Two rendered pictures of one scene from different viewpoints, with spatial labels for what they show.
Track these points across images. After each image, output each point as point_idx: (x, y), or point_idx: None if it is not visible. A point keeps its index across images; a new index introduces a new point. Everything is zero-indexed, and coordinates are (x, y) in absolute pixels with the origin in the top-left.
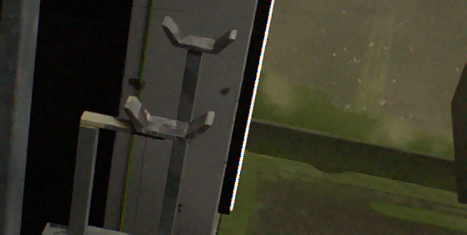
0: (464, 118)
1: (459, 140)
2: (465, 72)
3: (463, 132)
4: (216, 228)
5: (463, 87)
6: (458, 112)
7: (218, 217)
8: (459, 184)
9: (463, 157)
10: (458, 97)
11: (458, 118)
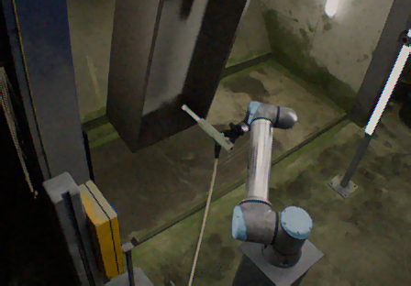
0: (118, 125)
1: (120, 132)
2: (108, 107)
3: (120, 129)
4: None
5: (110, 113)
6: (113, 121)
7: None
8: (129, 148)
9: (126, 138)
10: (109, 115)
11: (114, 123)
